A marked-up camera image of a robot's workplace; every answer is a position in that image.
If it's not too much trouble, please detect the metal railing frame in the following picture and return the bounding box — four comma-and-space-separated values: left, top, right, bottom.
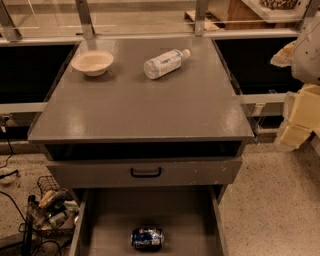
0, 0, 319, 44

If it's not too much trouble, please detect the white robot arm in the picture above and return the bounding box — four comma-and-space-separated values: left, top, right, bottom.
270, 14, 320, 151

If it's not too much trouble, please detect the blue pepsi can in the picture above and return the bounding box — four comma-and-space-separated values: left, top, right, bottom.
131, 227, 164, 250

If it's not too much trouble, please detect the beige paper bowl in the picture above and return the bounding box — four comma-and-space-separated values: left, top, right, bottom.
71, 51, 114, 77

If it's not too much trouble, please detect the grey top drawer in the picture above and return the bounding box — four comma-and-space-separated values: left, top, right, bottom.
47, 157, 242, 189

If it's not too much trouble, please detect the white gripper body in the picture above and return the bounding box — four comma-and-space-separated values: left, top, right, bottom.
283, 84, 320, 132

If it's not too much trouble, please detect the grey drawer cabinet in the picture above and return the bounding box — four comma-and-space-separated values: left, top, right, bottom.
27, 36, 255, 256

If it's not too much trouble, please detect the black drawer handle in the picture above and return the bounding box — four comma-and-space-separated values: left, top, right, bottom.
130, 167, 162, 178

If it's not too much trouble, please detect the wooden pallet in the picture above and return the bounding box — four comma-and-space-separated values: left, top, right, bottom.
184, 10, 225, 32

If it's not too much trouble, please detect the clear plastic water bottle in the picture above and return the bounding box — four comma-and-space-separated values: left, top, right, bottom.
144, 49, 191, 80

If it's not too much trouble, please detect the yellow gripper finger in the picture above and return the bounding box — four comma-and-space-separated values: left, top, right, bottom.
274, 121, 311, 152
270, 41, 296, 67

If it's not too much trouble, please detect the black wire basket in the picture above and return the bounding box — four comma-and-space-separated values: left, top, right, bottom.
26, 176, 79, 238

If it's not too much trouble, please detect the open grey middle drawer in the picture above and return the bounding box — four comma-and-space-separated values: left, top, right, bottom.
69, 186, 229, 256

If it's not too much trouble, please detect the black cable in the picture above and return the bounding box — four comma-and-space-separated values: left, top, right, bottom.
0, 114, 20, 181

